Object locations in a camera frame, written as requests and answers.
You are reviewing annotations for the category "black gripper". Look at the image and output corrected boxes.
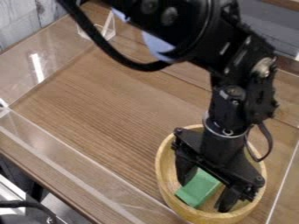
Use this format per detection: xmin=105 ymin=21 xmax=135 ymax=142
xmin=172 ymin=120 xmax=265 ymax=213

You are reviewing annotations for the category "green rectangular block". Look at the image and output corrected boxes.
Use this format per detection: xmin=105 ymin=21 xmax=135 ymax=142
xmin=175 ymin=170 xmax=221 ymax=208

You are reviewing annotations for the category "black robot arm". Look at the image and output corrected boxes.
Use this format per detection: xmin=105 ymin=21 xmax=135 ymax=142
xmin=59 ymin=0 xmax=277 ymax=213

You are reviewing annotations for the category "brown wooden bowl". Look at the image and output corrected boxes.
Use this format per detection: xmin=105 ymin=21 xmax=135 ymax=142
xmin=155 ymin=125 xmax=267 ymax=224

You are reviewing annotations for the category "clear acrylic front wall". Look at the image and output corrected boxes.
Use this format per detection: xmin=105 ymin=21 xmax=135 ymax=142
xmin=0 ymin=108 xmax=189 ymax=224

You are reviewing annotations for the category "black cable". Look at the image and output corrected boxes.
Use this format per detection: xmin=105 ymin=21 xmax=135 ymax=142
xmin=0 ymin=199 xmax=59 ymax=224

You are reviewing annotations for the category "clear acrylic corner bracket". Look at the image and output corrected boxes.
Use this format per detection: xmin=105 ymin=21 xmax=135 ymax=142
xmin=76 ymin=11 xmax=116 ymax=41

